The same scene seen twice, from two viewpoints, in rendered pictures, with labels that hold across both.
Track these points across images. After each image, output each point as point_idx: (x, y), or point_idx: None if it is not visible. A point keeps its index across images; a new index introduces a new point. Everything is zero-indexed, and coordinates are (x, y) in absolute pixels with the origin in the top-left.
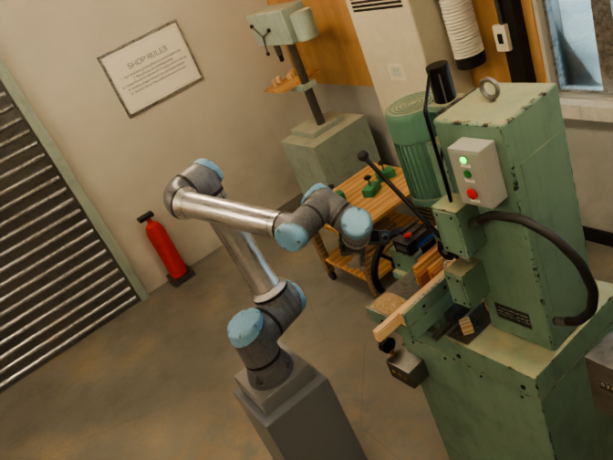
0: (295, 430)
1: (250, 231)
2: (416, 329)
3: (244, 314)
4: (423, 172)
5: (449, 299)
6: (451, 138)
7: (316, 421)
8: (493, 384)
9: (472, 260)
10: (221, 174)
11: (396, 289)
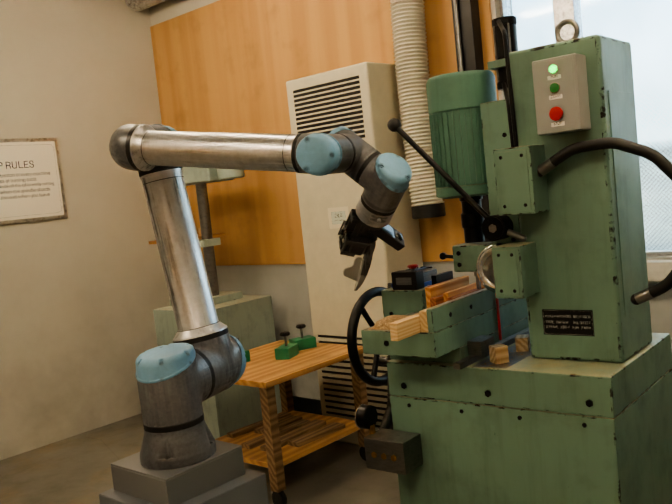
0: None
1: (252, 157)
2: (440, 342)
3: (164, 347)
4: (467, 146)
5: (473, 327)
6: (527, 70)
7: None
8: (537, 425)
9: (526, 237)
10: None
11: None
